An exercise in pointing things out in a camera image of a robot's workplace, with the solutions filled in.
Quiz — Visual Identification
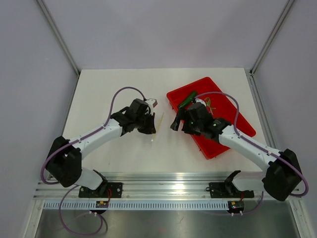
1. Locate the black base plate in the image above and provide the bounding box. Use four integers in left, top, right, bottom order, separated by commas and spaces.
78, 182, 123, 198
205, 182, 255, 198

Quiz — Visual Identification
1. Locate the aluminium mounting rail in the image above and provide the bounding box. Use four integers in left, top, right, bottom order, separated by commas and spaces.
33, 172, 303, 201

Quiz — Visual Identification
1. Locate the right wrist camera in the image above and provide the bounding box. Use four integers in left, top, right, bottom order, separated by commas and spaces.
195, 98, 206, 106

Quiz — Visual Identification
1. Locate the left aluminium frame post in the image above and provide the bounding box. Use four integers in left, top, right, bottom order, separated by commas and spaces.
35, 0, 81, 78

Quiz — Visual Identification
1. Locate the white slotted cable duct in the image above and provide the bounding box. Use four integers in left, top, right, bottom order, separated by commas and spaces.
44, 200, 229, 211

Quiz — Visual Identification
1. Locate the red plastic tray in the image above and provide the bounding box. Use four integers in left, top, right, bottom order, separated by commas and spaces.
166, 77, 256, 160

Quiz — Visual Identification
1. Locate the clear zip top bag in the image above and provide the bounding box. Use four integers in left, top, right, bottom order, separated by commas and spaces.
147, 113, 164, 143

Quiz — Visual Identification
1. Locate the aluminium frame post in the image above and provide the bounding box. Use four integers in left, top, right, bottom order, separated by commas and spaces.
250, 0, 297, 76
35, 0, 81, 78

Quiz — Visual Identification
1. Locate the green cucumber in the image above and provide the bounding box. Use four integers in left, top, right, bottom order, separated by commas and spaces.
177, 91, 198, 109

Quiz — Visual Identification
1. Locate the right aluminium frame post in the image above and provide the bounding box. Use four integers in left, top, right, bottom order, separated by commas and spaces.
250, 0, 297, 76

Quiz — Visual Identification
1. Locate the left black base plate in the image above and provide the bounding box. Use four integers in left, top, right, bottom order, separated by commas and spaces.
78, 182, 123, 198

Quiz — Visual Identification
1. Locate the small circuit board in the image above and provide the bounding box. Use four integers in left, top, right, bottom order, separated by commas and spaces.
228, 200, 245, 212
96, 201, 109, 208

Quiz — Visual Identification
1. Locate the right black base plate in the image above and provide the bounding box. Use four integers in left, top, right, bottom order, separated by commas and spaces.
205, 182, 255, 198

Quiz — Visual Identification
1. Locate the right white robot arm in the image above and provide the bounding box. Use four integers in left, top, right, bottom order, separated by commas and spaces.
170, 102, 303, 201

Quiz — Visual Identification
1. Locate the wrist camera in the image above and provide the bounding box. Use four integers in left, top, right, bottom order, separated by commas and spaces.
146, 99, 158, 108
195, 98, 206, 106

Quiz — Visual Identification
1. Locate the right small circuit board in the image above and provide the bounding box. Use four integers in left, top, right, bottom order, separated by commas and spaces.
228, 200, 245, 212

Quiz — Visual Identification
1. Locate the pink dragon fruit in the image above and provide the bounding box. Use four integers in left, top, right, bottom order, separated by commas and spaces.
201, 97, 216, 115

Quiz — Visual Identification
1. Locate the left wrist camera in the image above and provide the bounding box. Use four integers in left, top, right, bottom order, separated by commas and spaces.
146, 99, 158, 108

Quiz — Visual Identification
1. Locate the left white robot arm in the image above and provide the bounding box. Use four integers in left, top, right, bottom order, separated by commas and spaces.
44, 99, 158, 197

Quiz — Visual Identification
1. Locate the left small circuit board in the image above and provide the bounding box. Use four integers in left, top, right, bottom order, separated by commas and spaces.
96, 201, 109, 208

